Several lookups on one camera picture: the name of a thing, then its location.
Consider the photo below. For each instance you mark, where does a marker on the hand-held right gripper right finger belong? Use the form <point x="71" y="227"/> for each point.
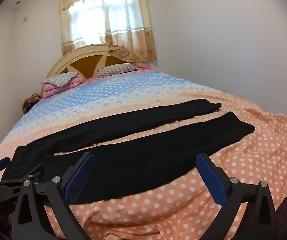
<point x="211" y="177"/>

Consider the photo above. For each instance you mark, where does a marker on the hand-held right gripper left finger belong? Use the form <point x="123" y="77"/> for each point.
<point x="79" y="177"/>

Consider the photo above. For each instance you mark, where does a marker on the black pants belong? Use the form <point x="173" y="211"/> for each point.
<point x="133" y="170"/>

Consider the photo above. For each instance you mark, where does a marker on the polka dot bedsheet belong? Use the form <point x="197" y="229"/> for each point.
<point x="208" y="180"/>

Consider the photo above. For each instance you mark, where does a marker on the pink folded blanket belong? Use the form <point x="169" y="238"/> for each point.
<point x="51" y="90"/>

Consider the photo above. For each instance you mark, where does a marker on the grey patterned pillow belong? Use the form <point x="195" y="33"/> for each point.
<point x="58" y="79"/>

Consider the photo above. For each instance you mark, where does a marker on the striped pillow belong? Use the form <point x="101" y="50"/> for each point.
<point x="116" y="69"/>

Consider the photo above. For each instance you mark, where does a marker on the cream and brown headboard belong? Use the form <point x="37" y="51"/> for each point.
<point x="83" y="62"/>

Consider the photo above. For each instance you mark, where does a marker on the beige patterned window curtain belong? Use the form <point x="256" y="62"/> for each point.
<point x="143" y="40"/>

